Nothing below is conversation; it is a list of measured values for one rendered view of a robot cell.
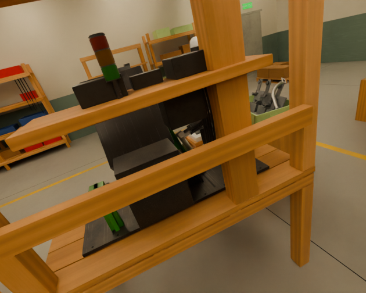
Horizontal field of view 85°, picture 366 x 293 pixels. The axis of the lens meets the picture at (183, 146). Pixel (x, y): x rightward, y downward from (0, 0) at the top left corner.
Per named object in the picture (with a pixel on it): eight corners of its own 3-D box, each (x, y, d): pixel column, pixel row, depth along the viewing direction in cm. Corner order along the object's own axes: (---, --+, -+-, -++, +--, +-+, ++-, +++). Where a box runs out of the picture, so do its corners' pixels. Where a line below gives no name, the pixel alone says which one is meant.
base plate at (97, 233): (89, 204, 132) (88, 202, 131) (230, 145, 156) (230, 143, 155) (83, 257, 95) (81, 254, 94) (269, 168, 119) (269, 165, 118)
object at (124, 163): (135, 207, 115) (112, 158, 100) (183, 186, 121) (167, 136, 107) (140, 230, 99) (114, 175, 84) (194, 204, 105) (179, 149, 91)
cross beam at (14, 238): (9, 248, 68) (-8, 230, 64) (302, 121, 97) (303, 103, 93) (3, 261, 63) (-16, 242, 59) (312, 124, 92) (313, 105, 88)
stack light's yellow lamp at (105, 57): (100, 68, 65) (94, 53, 63) (115, 64, 66) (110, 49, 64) (100, 68, 61) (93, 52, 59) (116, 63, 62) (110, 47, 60)
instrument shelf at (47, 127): (38, 128, 77) (32, 119, 75) (234, 65, 97) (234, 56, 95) (12, 152, 55) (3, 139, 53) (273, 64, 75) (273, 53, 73)
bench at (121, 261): (111, 278, 178) (62, 205, 139) (250, 206, 211) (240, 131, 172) (116, 386, 117) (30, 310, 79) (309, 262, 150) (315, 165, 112)
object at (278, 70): (256, 82, 679) (255, 68, 659) (275, 75, 697) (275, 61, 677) (284, 84, 574) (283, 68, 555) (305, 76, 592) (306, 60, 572)
